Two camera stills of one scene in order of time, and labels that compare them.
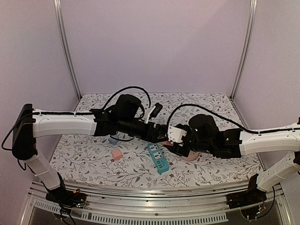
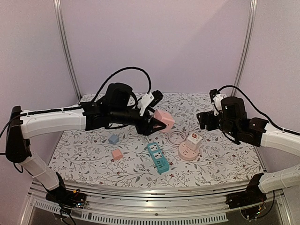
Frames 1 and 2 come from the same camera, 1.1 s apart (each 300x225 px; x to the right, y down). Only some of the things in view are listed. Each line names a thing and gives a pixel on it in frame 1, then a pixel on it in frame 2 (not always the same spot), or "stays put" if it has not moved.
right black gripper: [182, 149] to [210, 120]
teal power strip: [159, 159] stays put
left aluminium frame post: [58, 12] stays put
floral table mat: [117, 160] stays put
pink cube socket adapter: [168, 143] to [165, 117]
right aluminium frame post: [252, 16] stays put
